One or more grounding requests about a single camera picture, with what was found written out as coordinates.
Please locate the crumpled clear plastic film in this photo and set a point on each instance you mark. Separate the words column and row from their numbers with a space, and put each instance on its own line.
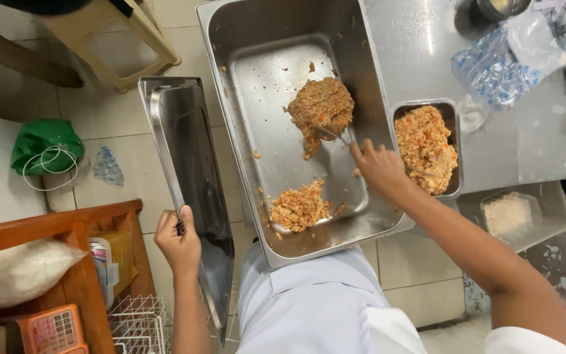
column 470, row 115

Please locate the person's white sleeve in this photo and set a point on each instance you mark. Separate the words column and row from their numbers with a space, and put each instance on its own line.
column 523, row 344

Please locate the round steel pot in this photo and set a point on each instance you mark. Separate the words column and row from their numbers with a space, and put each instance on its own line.
column 492, row 12

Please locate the person's right hand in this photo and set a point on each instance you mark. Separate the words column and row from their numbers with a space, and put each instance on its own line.
column 383, row 169

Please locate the clear plastic tub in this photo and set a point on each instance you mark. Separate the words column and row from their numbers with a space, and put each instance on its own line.
column 509, row 216

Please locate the orange rice mix filling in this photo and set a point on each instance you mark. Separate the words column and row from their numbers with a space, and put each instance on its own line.
column 423, row 142

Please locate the steel serving spoon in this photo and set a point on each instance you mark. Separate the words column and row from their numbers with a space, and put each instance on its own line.
column 334, row 133

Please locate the small crumpled clear bag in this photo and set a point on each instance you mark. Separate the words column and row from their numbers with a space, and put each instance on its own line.
column 107, row 167

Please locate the large deep steel pan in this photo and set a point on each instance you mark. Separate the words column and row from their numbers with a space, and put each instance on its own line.
column 283, row 162

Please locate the clear blue-printed plastic bag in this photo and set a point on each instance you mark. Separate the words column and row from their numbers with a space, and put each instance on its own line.
column 501, row 69

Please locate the brown wooden shelf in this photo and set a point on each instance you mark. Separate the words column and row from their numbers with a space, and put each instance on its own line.
column 81, row 290

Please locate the steel tray lid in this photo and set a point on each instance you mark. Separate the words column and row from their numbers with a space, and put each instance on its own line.
column 194, row 167

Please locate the yellow plastic container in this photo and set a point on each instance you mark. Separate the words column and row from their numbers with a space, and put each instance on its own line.
column 121, row 255

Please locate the small steel container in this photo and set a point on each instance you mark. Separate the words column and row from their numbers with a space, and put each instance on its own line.
column 452, row 142

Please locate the orange calculator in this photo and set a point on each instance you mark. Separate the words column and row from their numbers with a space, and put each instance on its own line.
column 54, row 332

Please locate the person's white apron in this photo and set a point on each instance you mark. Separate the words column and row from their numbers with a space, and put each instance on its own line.
column 322, row 309

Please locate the small orange rice mix heap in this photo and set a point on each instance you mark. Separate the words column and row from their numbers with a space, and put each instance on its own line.
column 300, row 209

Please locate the white grain sack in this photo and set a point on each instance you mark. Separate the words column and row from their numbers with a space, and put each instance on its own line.
column 17, row 270

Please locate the beige plastic stool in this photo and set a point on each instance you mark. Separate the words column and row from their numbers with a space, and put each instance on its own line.
column 130, row 54

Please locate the large orange rice mix heap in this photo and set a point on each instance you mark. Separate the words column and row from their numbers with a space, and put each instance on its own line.
column 320, row 105

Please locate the person's right fingers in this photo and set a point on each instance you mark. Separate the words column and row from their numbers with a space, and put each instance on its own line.
column 364, row 150

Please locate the green plastic bag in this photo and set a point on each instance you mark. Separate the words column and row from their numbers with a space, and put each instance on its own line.
column 42, row 140

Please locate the person's left hand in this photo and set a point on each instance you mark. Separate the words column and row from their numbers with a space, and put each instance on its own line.
column 180, row 246

